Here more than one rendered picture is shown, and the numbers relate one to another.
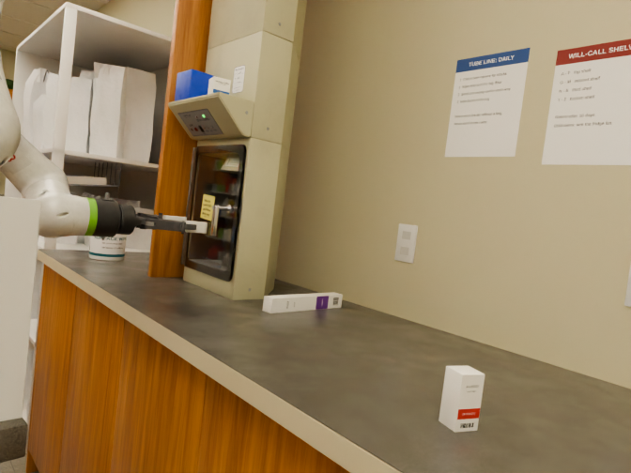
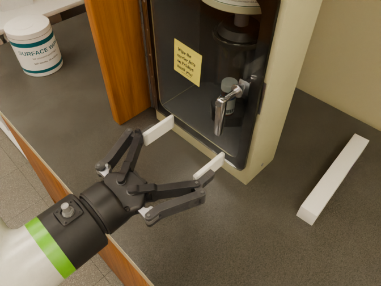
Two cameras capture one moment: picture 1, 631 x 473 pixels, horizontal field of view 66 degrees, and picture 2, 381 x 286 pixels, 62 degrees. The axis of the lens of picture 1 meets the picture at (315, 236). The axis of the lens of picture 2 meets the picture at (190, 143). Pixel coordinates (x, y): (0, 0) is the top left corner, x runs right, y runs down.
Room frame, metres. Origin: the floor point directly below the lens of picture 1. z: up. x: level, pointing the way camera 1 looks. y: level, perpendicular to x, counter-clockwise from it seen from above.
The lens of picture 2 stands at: (0.97, 0.37, 1.56)
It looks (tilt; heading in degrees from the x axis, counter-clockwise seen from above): 48 degrees down; 357
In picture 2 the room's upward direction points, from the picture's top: straight up
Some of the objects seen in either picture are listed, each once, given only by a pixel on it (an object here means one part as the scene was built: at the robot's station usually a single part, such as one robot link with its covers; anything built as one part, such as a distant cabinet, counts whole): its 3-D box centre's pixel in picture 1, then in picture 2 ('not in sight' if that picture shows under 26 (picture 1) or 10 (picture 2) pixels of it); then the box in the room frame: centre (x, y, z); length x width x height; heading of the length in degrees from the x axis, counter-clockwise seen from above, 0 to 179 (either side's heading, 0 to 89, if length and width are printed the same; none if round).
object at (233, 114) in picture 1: (207, 118); not in sight; (1.46, 0.36, 1.46); 0.32 x 0.11 x 0.10; 42
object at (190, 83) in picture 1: (197, 89); not in sight; (1.52, 0.42, 1.55); 0.10 x 0.10 x 0.09; 42
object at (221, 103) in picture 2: (220, 220); (225, 111); (1.40, 0.28, 1.17); 0.05 x 0.03 x 0.10; 131
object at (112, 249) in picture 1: (108, 239); (35, 45); (1.90, 0.81, 1.01); 0.13 x 0.13 x 0.15
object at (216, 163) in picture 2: (194, 226); (208, 169); (1.28, 0.32, 1.14); 0.07 x 0.01 x 0.03; 132
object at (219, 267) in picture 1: (211, 209); (196, 69); (1.50, 0.33, 1.19); 0.30 x 0.01 x 0.40; 41
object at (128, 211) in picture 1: (133, 220); (118, 197); (1.24, 0.47, 1.15); 0.09 x 0.08 x 0.07; 132
